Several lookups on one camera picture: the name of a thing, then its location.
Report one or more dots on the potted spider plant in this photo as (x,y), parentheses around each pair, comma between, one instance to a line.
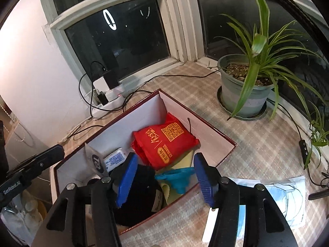
(236,95)

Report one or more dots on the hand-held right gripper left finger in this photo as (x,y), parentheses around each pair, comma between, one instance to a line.
(127,177)

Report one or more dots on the black tripod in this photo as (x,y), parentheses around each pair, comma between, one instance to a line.
(318,195)

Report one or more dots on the yellow cloth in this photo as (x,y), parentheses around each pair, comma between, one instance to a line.
(171,196)

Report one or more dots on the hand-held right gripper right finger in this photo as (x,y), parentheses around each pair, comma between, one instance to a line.
(203,177)

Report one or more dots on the white charger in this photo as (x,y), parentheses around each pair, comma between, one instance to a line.
(100,83)

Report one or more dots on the white framed window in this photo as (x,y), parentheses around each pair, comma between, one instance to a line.
(115,38)

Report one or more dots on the grey plant saucer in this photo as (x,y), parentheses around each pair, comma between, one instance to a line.
(257,115)

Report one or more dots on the white blue face mask packet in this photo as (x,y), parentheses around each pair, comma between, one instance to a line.
(282,193)

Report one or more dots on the dark red cardboard box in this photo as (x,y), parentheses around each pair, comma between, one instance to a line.
(123,128)

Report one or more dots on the clear plastic bag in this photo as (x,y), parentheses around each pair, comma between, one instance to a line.
(20,218)

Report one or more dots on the white tissue packet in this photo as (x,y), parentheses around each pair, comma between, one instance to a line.
(114,159)

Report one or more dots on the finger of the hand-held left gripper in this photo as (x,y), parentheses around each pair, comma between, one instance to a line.
(48,155)

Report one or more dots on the white power strip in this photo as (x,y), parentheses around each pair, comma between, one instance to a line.
(113,100)

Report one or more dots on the teal cloth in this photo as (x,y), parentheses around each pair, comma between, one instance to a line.
(177,178)

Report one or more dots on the red fabric pouch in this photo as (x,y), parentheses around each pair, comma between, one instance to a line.
(159,144)

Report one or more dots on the black fuzzy cloth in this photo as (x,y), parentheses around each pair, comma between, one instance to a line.
(144,185)

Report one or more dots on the black power adapter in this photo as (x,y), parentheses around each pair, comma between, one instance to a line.
(111,78)

